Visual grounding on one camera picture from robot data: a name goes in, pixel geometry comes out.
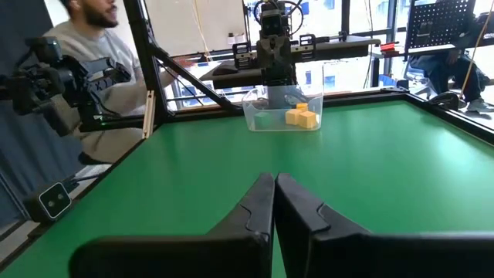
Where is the black perforated panel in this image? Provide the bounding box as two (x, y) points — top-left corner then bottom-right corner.
(403, 0), (478, 51)

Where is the person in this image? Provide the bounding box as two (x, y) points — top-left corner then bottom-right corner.
(408, 11), (494, 114)
(38, 0), (182, 163)

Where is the clear plastic bin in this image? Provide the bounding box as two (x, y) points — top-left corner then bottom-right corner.
(242, 83), (325, 133)

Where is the black computer mouse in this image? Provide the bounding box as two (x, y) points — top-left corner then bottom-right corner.
(211, 61), (240, 77)

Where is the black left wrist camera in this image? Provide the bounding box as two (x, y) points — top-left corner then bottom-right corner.
(261, 8), (289, 39)

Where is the black table-level camera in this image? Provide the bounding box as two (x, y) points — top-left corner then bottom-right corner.
(23, 181), (74, 224)

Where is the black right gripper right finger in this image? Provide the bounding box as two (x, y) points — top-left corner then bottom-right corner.
(273, 172), (494, 278)

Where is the grey desk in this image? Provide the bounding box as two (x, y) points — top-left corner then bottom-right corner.
(200, 35), (382, 90)

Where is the black table clamp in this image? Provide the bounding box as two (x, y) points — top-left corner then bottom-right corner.
(428, 91), (461, 112)

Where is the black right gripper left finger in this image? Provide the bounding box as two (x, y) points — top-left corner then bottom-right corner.
(68, 172), (276, 278)

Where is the green table mat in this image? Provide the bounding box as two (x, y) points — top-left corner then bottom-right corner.
(0, 99), (494, 278)

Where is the yellow cable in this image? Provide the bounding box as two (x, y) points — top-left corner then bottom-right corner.
(458, 0), (494, 100)

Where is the black table frame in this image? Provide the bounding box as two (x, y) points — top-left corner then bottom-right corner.
(0, 0), (494, 271)

